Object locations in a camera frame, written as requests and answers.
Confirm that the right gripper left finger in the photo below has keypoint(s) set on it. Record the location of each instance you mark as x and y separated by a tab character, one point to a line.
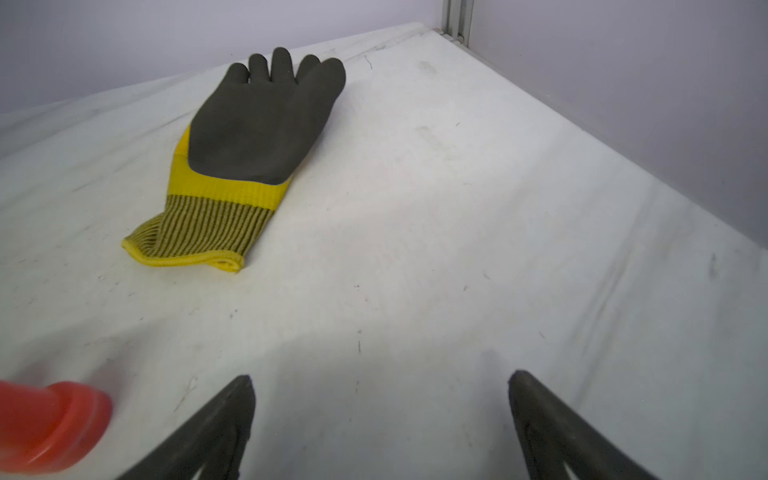
210	444

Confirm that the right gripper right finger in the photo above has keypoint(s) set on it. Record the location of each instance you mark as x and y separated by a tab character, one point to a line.
557	442

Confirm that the black yellow work glove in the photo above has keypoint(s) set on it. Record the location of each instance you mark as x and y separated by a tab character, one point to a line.
234	163

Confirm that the red stamp cluster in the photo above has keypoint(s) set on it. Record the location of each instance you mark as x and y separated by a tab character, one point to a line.
46	430

